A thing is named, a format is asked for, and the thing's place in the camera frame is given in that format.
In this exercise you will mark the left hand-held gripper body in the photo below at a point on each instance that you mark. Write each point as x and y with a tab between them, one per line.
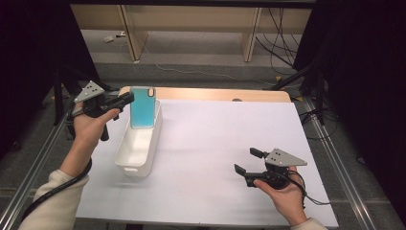
91	94

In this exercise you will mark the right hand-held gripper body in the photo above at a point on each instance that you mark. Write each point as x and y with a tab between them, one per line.
284	159

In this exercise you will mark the iridescent blue phone case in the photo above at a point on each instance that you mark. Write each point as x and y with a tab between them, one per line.
143	108

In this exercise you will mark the white plastic bin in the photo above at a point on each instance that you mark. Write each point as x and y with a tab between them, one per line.
137	150

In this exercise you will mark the person's left hand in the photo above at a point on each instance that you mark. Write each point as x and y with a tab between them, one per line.
87	131

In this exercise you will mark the person's right hand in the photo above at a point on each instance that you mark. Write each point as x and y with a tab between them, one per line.
288	199

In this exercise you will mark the small white floor object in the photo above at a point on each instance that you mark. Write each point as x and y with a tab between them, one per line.
108	39

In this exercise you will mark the black curtain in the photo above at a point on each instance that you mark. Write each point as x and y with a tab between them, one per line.
367	80
28	64

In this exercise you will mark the beige wooden desk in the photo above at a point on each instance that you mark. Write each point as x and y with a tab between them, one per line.
191	19

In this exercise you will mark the aluminium floor rail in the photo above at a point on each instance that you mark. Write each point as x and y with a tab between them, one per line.
28	179
338	166

